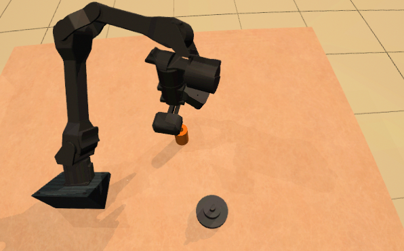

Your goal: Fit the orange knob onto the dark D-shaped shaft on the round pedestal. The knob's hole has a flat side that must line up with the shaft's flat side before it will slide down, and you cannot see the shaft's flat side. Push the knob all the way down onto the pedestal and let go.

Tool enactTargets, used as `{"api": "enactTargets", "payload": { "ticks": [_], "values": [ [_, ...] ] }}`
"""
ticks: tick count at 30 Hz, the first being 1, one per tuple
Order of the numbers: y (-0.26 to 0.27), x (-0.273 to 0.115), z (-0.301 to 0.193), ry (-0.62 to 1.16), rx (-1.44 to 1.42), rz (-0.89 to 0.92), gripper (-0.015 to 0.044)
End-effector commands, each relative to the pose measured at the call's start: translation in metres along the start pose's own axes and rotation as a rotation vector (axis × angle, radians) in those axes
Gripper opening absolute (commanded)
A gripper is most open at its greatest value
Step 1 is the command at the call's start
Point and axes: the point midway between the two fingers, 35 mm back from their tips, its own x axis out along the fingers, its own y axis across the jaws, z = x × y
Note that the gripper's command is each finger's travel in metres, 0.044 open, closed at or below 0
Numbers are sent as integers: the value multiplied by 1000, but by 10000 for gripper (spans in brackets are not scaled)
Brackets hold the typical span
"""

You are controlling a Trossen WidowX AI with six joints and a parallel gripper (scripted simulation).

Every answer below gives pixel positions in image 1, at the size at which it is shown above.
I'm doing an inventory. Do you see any orange knob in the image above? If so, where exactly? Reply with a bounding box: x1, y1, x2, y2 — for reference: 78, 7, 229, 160
175, 124, 188, 145

